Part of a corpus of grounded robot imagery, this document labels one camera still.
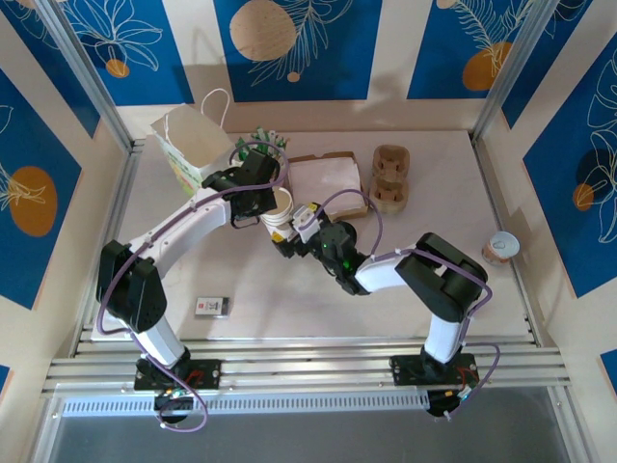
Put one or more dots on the white paper coffee cup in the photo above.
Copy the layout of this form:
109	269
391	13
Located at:
285	230

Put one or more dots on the stack of white paper cups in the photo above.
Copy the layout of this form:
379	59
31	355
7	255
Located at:
282	202

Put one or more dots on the white printed paper bag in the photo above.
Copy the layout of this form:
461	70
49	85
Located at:
193	140

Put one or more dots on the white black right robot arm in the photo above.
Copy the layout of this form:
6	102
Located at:
381	277

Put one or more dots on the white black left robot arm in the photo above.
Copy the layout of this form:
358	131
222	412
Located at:
202	217

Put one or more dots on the green white wrapped straws bundle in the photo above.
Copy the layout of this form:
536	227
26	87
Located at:
262	137

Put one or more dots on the brown cardboard box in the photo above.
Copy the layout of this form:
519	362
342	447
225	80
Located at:
359	209

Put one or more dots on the stack of pulp cup carriers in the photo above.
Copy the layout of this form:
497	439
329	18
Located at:
390	178

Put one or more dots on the small white card packet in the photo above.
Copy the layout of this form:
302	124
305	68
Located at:
212	307

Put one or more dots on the small yogurt cup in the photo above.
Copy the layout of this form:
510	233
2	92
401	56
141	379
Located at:
501	246

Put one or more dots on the aluminium rail beam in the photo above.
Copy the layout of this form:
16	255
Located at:
313	366

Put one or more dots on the aluminium side rail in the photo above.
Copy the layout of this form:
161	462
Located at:
499	217
111	226

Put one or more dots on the aluminium frame post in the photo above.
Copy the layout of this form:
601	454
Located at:
510	72
88	72

